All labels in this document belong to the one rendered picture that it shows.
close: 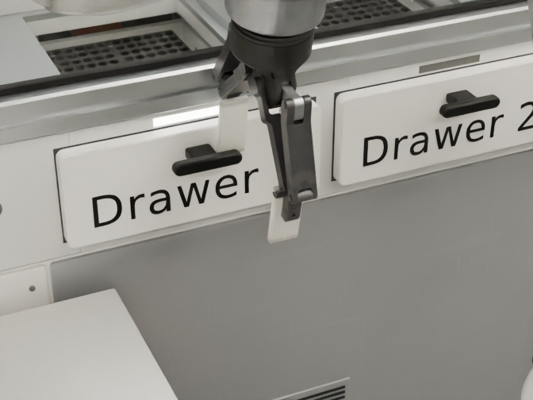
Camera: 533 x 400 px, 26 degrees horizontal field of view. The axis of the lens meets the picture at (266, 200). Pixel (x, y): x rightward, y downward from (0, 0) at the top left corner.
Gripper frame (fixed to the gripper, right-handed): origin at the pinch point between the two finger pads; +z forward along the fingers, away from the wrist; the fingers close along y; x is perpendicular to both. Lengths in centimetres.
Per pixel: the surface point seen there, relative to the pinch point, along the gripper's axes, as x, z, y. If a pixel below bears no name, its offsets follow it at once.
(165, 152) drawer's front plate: 6.7, 0.6, 8.2
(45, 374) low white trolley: 23.7, 12.9, -6.1
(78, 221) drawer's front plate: 16.4, 6.4, 6.9
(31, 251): 21.3, 10.1, 7.9
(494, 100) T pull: -31.1, -0.1, 4.8
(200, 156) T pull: 3.9, -0.2, 5.6
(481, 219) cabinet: -35.2, 20.5, 6.0
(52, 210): 18.6, 5.9, 8.8
